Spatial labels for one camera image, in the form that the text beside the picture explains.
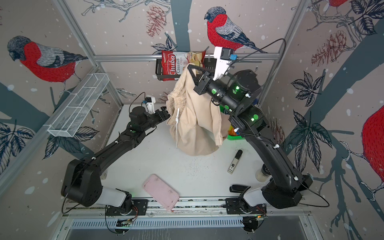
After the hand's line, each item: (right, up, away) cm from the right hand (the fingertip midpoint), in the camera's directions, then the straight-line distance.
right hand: (179, 72), depth 46 cm
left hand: (-8, -10, +31) cm, 34 cm away
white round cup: (+40, -45, +30) cm, 67 cm away
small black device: (+29, -54, +33) cm, 69 cm away
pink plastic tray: (-9, -57, +30) cm, 65 cm away
